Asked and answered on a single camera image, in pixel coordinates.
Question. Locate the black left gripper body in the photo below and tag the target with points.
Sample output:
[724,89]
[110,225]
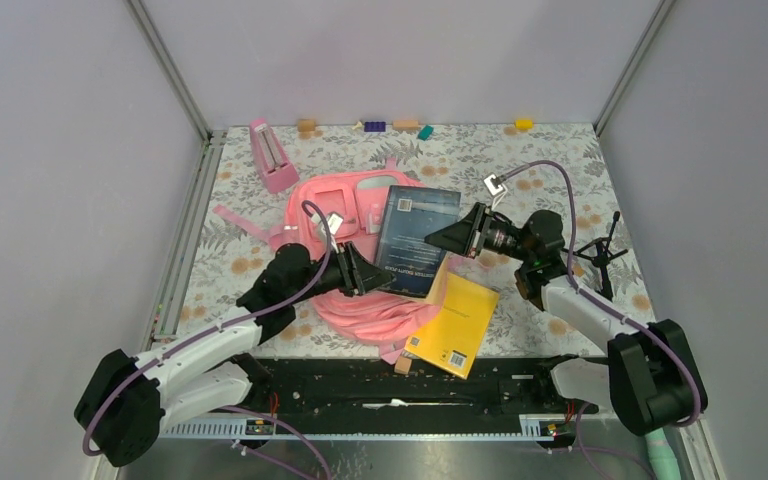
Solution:
[328,282]

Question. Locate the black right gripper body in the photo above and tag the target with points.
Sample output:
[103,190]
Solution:
[501,238]

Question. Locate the dark blue book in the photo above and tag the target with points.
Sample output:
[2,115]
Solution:
[411,213]

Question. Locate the pink student backpack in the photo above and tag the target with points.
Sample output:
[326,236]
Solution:
[378,318]

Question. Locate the yellow notebook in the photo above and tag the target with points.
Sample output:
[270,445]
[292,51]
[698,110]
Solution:
[452,339]

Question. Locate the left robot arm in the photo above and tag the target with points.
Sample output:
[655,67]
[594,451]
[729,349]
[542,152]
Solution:
[131,399]

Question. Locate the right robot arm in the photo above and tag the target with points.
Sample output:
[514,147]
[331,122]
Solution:
[649,377]

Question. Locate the floral table mat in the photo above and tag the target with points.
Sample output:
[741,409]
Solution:
[568,175]

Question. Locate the black microphone tripod stand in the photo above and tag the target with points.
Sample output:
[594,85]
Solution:
[599,254]

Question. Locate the small wooden cube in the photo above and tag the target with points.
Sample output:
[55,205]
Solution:
[403,365]

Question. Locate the pink metronome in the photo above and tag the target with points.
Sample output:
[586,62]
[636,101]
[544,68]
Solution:
[272,163]

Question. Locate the teal block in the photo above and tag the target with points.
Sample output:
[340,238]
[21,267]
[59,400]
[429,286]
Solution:
[425,132]

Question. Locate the long wooden block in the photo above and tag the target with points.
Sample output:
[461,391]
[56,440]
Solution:
[406,125]

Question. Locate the purple toy brick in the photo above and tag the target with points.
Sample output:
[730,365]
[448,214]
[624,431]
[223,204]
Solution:
[374,126]

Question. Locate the wooden block far left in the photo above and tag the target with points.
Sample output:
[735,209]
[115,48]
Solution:
[305,125]

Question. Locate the mint green microphone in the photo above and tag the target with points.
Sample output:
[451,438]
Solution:
[662,458]

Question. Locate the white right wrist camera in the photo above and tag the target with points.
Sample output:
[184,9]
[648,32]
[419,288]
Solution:
[494,185]

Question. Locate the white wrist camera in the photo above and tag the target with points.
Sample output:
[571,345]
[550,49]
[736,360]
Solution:
[332,225]
[494,185]

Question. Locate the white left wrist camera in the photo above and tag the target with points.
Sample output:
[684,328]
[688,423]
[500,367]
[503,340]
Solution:
[332,225]

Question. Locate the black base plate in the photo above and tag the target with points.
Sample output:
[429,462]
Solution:
[368,397]

